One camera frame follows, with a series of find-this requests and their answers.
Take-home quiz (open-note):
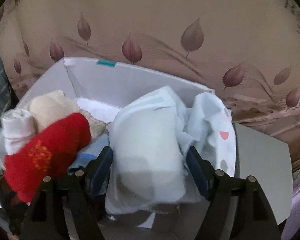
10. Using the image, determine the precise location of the blue garment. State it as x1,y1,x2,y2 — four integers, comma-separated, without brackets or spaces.
68,134,109,175

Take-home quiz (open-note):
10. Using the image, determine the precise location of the red knitted garment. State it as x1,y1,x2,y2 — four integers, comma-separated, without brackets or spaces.
4,113,91,203

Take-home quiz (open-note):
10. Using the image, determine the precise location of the light blue white underwear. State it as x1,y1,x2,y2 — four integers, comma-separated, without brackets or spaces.
106,86,202,215

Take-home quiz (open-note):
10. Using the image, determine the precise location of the beige knitted garment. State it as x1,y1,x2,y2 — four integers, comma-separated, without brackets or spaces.
23,90,106,139

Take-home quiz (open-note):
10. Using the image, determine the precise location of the white garment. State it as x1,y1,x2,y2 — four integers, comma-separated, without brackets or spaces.
1,108,36,155

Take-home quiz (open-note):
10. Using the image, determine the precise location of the white XINCCI shoe box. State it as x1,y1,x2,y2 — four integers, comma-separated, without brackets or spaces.
0,56,237,240

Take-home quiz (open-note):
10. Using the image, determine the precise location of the beige leaf pattern mattress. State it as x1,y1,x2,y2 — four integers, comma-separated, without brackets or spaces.
0,0,300,170

